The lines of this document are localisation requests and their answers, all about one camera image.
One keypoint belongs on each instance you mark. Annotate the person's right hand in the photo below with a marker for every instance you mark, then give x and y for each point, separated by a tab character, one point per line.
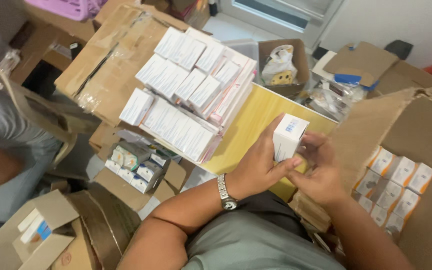
323	180

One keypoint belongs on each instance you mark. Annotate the person's left hand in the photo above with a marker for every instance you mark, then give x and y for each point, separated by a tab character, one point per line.
255	168

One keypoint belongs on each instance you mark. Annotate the white carton with barcode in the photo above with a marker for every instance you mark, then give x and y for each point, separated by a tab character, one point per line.
289	137

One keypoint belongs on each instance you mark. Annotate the silver metal wristwatch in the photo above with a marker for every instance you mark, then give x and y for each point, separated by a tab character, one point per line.
226	195

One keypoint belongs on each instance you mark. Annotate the person's grey shirt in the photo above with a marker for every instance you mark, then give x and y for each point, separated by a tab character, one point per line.
261	240

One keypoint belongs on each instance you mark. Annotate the group of orange-edged white cartons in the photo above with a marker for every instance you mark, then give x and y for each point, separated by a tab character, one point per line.
394	187

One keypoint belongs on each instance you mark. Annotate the heap of clear plastic packets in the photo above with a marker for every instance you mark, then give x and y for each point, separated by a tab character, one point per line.
332	99

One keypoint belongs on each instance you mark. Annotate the pile of white cartons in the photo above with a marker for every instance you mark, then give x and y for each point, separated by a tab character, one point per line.
186	93

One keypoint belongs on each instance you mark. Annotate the white plastic bag yellow print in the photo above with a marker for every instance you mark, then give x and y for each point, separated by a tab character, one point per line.
279	65

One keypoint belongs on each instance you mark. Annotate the large open cardboard box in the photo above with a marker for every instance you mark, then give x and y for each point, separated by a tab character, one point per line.
418	123

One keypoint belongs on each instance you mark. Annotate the small open cardboard box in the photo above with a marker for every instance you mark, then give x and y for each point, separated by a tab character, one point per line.
301	63

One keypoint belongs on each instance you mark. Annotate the group of green-white small packets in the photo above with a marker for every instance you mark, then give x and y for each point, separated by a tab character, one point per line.
137	165

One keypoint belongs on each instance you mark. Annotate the clear plastic container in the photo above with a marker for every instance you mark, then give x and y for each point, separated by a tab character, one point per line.
244	48

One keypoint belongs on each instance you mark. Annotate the cardboard box with blue tape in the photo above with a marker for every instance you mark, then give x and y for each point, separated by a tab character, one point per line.
358	62

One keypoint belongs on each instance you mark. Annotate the low cardboard box with flaps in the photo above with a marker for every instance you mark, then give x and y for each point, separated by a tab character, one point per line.
133	191

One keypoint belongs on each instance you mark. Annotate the plain brown cardboard box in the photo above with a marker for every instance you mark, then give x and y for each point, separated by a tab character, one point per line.
407	77

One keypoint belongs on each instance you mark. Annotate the black bag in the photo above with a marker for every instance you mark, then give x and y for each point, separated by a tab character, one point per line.
399	48

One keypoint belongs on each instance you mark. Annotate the flattened brown cardboard sheet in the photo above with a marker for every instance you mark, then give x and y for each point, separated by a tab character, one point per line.
103	225

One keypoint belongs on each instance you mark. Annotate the large taped cardboard box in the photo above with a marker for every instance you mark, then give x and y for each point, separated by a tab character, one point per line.
111	63

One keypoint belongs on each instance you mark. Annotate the beige plastic chair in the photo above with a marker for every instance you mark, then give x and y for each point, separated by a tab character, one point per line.
32	108

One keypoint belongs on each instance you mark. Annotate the open empty cardboard box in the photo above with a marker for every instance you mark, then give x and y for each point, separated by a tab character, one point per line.
47	41

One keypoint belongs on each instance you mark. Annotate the pink plastic basket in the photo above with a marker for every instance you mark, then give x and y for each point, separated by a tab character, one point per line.
66	7

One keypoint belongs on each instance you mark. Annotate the cardboard box with blue-white packets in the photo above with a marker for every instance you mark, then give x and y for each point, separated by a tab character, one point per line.
9	240

